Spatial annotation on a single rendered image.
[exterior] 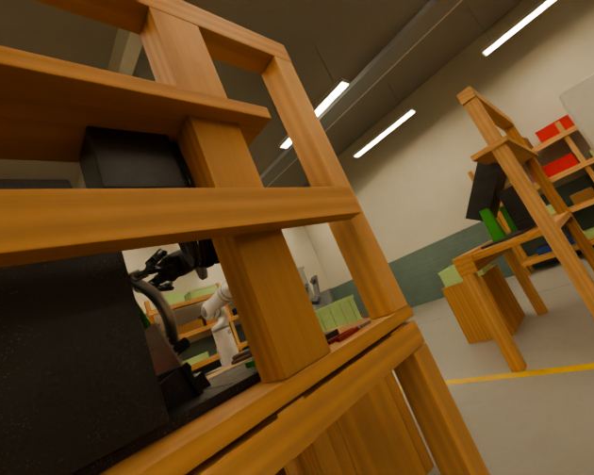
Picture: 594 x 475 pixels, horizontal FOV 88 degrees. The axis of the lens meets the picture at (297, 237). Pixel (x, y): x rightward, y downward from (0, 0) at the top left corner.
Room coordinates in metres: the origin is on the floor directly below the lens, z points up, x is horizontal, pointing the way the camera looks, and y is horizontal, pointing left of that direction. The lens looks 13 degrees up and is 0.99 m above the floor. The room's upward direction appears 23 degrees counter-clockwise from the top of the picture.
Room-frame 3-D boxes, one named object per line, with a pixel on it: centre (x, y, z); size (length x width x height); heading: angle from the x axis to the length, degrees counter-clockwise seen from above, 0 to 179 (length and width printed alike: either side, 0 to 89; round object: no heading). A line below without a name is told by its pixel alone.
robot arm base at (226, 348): (1.61, 0.54, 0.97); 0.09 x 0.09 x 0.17; 60
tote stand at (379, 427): (1.98, 0.21, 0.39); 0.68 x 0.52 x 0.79; 37
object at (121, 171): (0.64, 0.30, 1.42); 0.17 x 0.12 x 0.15; 137
